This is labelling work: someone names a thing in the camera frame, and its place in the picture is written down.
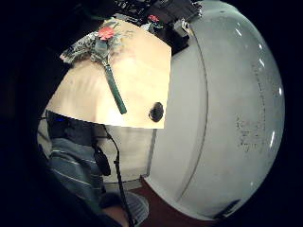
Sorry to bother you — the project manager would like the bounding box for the small black round object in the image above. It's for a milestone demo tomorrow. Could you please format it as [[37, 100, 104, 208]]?
[[148, 101, 166, 124]]

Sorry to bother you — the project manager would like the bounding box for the red artificial flower green stem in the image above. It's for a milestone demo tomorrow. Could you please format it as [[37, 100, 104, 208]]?
[[90, 19, 128, 115]]

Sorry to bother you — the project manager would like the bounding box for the the person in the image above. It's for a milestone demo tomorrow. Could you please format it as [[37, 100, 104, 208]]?
[[37, 109, 150, 227]]

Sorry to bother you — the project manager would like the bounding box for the small red object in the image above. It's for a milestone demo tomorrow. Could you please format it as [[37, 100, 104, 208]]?
[[148, 13, 161, 24]]

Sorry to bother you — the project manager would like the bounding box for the patterned grey flower wrapping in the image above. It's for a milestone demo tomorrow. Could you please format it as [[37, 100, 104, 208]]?
[[59, 30, 102, 65]]

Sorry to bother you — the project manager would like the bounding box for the black equipment stack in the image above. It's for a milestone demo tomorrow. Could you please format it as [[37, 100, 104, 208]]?
[[113, 0, 204, 55]]

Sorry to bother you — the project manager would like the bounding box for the black cable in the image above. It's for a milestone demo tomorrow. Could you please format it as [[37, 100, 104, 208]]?
[[92, 125, 137, 227]]

